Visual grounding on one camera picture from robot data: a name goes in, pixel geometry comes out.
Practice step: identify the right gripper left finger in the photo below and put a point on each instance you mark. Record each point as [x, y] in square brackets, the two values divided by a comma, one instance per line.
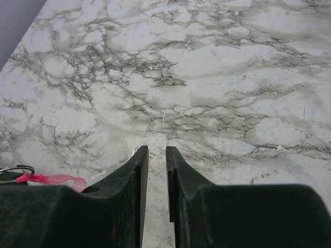
[109, 213]

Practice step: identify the pink tag metal keyring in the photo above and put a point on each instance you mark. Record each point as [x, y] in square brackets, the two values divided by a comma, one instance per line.
[77, 183]

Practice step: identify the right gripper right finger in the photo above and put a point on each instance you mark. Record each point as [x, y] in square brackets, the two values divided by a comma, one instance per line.
[270, 215]

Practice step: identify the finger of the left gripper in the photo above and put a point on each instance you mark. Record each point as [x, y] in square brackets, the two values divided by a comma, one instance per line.
[9, 175]

